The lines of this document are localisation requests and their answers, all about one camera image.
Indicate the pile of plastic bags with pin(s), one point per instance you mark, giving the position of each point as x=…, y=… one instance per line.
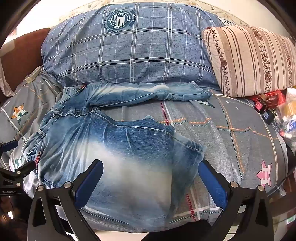
x=286, y=120

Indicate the blue denim pants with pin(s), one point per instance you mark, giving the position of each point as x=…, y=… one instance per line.
x=115, y=143

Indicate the small black blue item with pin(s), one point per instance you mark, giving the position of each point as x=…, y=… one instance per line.
x=268, y=117

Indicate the blue plaid pillow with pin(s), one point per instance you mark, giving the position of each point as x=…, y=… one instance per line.
x=138, y=46

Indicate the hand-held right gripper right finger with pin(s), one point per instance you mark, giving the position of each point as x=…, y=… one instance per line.
x=212, y=185

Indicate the brown headboard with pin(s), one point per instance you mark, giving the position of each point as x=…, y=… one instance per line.
x=25, y=51

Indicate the small beige box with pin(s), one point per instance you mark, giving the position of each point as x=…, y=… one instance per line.
x=34, y=74

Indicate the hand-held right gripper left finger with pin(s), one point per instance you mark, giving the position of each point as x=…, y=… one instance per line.
x=89, y=185

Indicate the red packet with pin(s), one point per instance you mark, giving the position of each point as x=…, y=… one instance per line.
x=272, y=98

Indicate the grey printed bed sheet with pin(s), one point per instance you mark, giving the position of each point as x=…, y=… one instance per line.
x=231, y=129

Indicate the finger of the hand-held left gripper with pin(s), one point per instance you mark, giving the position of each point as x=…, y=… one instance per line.
x=10, y=145
x=16, y=173

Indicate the striped floral pillow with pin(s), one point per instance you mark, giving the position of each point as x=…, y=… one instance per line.
x=249, y=58

